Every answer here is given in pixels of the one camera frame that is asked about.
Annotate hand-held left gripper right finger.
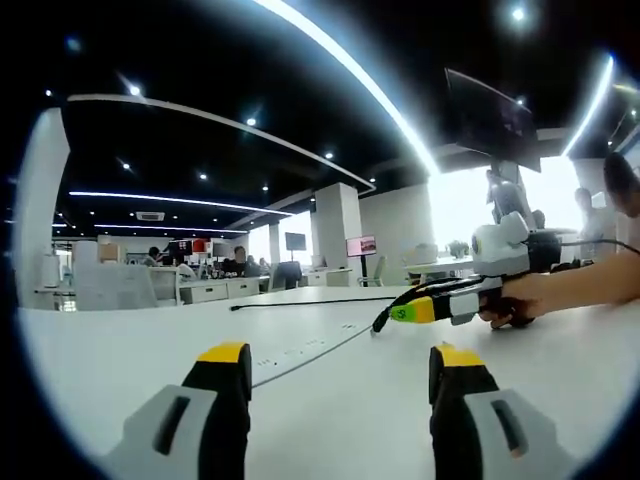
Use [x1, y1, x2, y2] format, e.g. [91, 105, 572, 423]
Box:
[428, 342, 577, 480]

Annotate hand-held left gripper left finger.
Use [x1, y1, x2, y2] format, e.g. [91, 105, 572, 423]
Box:
[102, 342, 253, 480]

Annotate black USB data cable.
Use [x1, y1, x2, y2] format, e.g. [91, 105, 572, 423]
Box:
[229, 294, 401, 337]

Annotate white desk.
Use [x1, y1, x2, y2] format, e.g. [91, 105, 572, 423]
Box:
[17, 284, 640, 480]

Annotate white desk cabinets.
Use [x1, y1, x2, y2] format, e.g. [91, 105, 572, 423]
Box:
[177, 276, 262, 306]

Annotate person's right hand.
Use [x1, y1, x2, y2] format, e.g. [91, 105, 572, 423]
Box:
[478, 273, 552, 331]

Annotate red screen monitor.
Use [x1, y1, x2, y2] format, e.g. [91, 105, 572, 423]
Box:
[345, 234, 378, 259]

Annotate overhead black monitor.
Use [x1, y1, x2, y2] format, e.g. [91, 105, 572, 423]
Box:
[443, 67, 543, 174]

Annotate person's own head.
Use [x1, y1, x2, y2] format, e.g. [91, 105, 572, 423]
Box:
[602, 151, 640, 220]

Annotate long ceiling strip light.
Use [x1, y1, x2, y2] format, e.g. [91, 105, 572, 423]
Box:
[252, 0, 442, 175]

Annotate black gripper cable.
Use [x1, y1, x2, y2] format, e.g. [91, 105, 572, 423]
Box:
[557, 237, 640, 252]

